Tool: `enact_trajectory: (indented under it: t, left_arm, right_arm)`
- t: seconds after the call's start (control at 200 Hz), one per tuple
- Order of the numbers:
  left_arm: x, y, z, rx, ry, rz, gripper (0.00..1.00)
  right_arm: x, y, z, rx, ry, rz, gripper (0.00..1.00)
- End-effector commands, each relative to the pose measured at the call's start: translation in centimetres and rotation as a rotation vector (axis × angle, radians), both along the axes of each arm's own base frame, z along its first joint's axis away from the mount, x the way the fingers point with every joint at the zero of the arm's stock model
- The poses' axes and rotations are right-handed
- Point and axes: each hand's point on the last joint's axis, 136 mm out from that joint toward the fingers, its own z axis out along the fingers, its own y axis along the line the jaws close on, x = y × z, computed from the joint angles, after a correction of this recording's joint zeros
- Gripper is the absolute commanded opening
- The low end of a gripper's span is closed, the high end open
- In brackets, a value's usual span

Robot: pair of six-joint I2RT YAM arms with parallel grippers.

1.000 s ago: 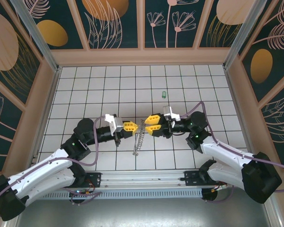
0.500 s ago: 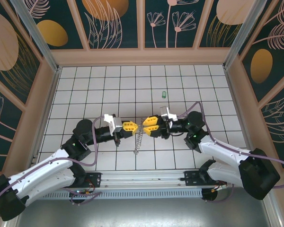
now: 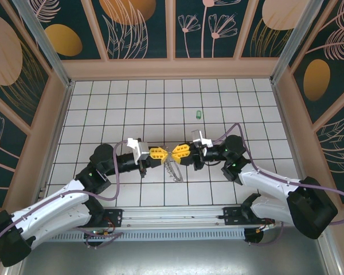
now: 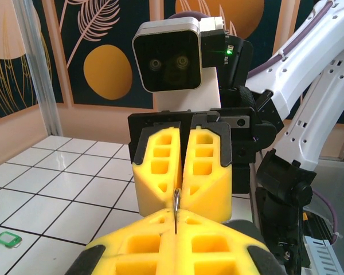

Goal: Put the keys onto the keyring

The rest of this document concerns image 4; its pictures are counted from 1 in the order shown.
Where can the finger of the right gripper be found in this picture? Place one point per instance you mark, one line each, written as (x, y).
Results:
(209, 194)
(149, 186)

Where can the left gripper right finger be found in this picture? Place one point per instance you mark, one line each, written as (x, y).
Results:
(212, 249)

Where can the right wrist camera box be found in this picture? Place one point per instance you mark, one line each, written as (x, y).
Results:
(169, 54)

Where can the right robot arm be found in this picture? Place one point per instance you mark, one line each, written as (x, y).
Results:
(304, 71)

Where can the aluminium frame post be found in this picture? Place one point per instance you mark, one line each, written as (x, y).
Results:
(40, 71)

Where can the green key tag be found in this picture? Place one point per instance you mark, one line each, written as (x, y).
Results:
(8, 239)

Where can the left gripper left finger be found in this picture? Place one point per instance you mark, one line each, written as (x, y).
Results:
(137, 249)

